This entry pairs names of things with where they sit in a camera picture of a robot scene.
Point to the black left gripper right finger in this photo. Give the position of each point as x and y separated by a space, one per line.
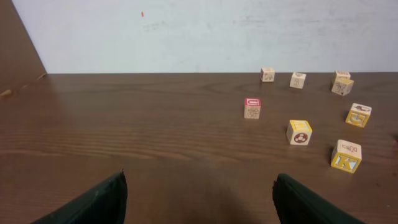
295 203

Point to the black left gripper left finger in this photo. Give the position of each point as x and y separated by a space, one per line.
105 203

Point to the yellow letter K block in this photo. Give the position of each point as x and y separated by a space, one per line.
346 156

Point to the yellow block with ball picture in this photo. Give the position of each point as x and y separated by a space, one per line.
299 132

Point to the yellow letter G block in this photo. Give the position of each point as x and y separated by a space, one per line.
358 115

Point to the red top wooden block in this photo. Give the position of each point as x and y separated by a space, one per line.
252 108

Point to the wooden block with number three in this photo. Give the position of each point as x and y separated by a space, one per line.
297 80

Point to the yellow top wooden block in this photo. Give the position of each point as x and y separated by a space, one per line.
342 86

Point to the wooden block with animal drawing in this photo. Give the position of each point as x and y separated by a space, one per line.
267 74

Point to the wooden block with lattice top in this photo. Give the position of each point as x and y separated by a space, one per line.
341 74

